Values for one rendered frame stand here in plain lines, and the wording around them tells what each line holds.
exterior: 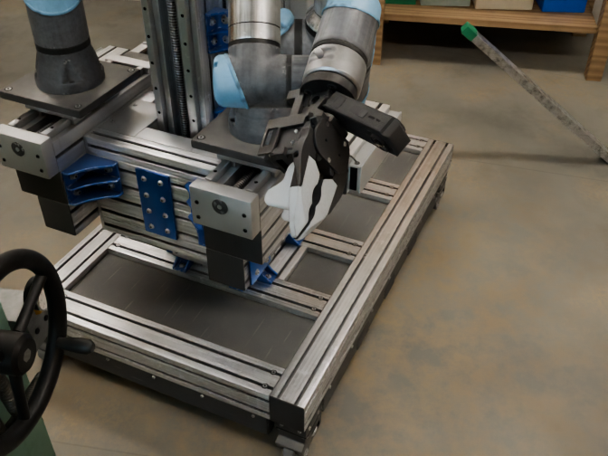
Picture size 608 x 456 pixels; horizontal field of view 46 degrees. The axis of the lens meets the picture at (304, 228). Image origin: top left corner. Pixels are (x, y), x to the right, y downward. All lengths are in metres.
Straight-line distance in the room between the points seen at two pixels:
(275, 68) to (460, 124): 2.23
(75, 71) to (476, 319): 1.34
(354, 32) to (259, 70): 0.16
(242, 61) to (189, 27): 0.53
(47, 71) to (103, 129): 0.17
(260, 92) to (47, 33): 0.72
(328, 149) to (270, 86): 0.21
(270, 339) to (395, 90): 1.85
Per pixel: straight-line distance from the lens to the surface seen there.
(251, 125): 1.40
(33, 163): 1.65
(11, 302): 1.45
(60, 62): 1.66
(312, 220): 0.80
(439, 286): 2.33
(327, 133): 0.84
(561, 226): 2.69
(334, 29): 0.93
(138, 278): 2.06
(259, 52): 1.02
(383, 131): 0.80
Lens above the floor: 1.56
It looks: 38 degrees down
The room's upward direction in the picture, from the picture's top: straight up
